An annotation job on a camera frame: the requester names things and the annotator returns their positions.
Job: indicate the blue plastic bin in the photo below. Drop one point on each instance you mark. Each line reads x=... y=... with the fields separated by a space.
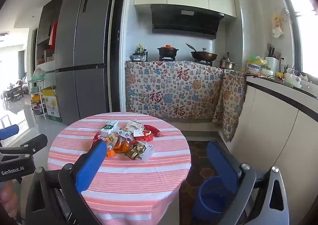
x=211 y=200

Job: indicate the white utensil holder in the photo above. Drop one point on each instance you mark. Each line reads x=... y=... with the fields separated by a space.
x=272 y=63

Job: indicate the green storage rack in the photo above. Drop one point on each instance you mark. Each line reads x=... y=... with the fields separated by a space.
x=37 y=85

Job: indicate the gas stove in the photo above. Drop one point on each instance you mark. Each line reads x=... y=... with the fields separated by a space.
x=203 y=63

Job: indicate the red printed wrapper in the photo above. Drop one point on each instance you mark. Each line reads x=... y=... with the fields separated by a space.
x=97 y=136

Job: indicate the window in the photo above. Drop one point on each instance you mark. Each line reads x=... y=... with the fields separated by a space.
x=305 y=28

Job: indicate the grey refrigerator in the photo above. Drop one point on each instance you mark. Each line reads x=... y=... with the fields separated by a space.
x=84 y=41

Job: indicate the white snack packet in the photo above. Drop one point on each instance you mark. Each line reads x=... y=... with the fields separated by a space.
x=124 y=135

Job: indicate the red hanging bag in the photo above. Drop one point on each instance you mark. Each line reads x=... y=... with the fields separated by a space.
x=53 y=36

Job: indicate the pink striped tablecloth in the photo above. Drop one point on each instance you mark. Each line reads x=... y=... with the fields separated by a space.
x=129 y=185

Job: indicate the steel pot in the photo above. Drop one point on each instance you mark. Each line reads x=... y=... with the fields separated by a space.
x=226 y=64

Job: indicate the black clay pot red lid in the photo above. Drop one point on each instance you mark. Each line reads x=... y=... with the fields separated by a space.
x=167 y=51

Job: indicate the golden foil wrappers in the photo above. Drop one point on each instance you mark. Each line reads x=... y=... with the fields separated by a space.
x=135 y=150

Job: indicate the yellow plastic bag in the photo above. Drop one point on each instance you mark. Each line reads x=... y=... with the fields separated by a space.
x=259 y=60

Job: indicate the cardboard box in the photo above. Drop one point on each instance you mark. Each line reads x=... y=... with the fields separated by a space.
x=51 y=105

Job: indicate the open shelf cabinet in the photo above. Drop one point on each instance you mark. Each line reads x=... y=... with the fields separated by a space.
x=46 y=31

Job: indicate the black range hood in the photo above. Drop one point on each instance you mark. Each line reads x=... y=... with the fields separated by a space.
x=183 y=21

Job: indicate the large printed cloth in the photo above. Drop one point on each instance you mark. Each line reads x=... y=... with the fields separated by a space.
x=174 y=90

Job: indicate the wok with glass lid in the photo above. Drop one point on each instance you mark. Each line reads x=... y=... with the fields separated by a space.
x=205 y=54

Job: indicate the beige patterned paper bag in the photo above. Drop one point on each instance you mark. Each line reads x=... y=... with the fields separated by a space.
x=133 y=125

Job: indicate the narrow printed cloth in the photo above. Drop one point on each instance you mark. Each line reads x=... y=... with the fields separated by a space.
x=231 y=105

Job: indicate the crushed orange drink can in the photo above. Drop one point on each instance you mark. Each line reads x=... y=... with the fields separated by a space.
x=121 y=146

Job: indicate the black condiment rack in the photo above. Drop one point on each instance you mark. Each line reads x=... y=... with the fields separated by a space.
x=139 y=56

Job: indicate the cream kitchen base cabinet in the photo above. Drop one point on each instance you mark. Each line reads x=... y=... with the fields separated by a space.
x=273 y=128

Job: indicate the white blue printed bowl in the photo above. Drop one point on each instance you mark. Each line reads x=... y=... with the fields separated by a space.
x=253 y=68

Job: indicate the white green milk carton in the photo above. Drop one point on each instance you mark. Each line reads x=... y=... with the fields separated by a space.
x=109 y=128

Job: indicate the person's left hand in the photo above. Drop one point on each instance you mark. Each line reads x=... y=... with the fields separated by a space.
x=8 y=197

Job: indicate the crushed white red paper cup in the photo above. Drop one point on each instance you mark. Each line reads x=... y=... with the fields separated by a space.
x=142 y=136

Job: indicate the red sauce packet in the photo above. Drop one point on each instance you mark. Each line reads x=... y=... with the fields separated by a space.
x=151 y=129

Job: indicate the wooden dining table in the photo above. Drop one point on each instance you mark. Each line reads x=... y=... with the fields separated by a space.
x=12 y=90

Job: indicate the hexagon pattern floor mat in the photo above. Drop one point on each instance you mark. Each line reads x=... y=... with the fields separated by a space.
x=196 y=163

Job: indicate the clear plastic box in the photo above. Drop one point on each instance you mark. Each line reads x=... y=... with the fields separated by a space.
x=148 y=153

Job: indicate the white bowls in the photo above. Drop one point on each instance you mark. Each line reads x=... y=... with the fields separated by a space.
x=293 y=79

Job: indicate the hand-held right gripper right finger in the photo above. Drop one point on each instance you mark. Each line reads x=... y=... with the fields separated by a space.
x=221 y=165

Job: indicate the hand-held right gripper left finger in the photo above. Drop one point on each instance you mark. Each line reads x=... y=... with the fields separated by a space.
x=92 y=163

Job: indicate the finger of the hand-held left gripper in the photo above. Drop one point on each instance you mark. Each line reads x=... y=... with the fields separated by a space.
x=8 y=132
x=37 y=141

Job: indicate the hanging wall cloth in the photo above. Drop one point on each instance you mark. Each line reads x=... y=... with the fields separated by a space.
x=277 y=25

